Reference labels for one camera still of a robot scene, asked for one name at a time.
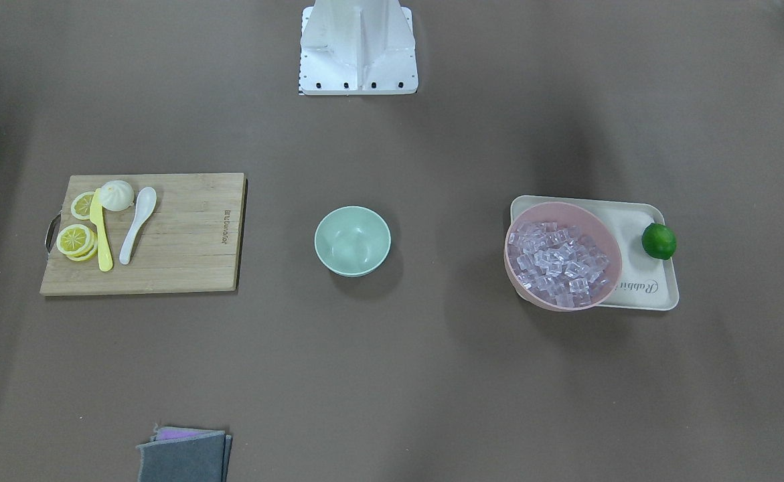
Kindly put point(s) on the cream plastic tray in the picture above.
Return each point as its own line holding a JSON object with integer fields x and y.
{"x": 645, "y": 282}

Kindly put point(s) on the pink bowl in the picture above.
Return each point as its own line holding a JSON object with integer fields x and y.
{"x": 568, "y": 214}

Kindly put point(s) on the pile of clear ice cubes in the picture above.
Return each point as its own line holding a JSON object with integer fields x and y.
{"x": 558, "y": 264}

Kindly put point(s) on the green lime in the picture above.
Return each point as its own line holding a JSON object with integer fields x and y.
{"x": 658, "y": 241}

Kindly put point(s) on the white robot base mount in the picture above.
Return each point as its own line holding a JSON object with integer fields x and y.
{"x": 351, "y": 48}

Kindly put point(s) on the upper lemon slice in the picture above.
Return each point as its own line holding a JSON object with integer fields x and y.
{"x": 81, "y": 205}

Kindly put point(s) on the mint green bowl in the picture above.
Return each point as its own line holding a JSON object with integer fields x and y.
{"x": 352, "y": 241}

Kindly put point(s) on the white steamed bun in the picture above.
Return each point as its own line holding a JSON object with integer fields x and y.
{"x": 116, "y": 195}

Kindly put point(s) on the purple cloth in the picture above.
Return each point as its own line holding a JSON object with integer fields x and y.
{"x": 164, "y": 433}

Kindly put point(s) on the lower lemon slice stack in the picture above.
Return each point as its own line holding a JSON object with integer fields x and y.
{"x": 77, "y": 242}

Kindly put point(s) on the white ceramic spoon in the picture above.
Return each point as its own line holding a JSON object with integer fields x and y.
{"x": 146, "y": 202}

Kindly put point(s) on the yellow plastic knife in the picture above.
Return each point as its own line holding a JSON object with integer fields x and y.
{"x": 105, "y": 261}

